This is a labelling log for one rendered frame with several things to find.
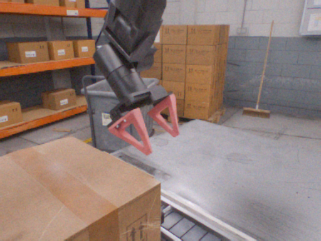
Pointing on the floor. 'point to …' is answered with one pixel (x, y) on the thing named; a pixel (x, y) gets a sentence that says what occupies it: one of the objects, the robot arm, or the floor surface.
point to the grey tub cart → (95, 117)
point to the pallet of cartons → (192, 69)
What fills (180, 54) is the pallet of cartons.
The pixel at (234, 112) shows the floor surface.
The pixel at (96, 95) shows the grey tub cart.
